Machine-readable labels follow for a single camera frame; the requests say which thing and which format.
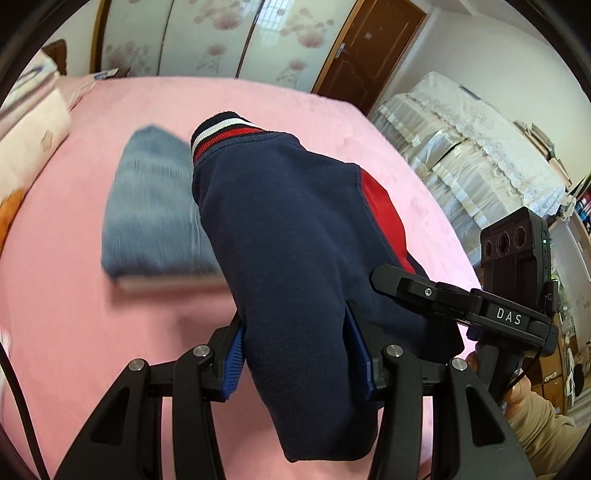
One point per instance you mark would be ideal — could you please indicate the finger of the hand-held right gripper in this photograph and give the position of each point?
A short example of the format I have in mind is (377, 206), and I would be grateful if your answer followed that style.
(415, 288)

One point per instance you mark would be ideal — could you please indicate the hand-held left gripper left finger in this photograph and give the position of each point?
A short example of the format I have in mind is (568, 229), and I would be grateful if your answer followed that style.
(233, 364)

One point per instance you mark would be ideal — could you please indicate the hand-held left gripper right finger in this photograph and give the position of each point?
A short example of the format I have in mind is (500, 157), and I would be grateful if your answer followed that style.
(362, 364)

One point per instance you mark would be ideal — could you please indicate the red and navy jacket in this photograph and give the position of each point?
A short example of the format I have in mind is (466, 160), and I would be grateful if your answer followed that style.
(286, 230)

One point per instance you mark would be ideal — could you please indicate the beige sleeved right forearm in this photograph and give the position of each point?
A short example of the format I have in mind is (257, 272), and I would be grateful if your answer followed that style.
(545, 434)

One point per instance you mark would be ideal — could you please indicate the person's right hand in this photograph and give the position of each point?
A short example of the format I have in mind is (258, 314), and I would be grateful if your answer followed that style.
(472, 362)

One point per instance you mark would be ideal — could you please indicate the brown wooden cabinet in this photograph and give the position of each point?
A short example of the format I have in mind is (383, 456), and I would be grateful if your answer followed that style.
(549, 364)

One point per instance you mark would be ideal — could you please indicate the white lace covered furniture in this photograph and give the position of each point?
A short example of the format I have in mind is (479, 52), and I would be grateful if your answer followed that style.
(466, 152)

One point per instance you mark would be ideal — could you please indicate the pile of books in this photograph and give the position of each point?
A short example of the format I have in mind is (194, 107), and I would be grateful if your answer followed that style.
(540, 143)

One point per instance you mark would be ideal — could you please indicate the pink bed sheet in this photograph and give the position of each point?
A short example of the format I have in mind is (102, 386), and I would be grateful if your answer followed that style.
(92, 346)

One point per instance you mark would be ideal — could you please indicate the blue denim jeans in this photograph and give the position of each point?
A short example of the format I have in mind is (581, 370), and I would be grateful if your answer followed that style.
(147, 207)

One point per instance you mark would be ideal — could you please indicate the brown wooden door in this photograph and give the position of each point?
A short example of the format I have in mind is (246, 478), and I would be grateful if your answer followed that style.
(369, 55)

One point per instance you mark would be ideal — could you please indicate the white printed pillow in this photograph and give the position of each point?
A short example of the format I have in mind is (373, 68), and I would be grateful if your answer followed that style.
(32, 134)

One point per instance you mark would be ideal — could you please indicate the floral sliding door wardrobe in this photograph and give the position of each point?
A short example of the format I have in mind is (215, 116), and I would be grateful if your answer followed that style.
(207, 41)

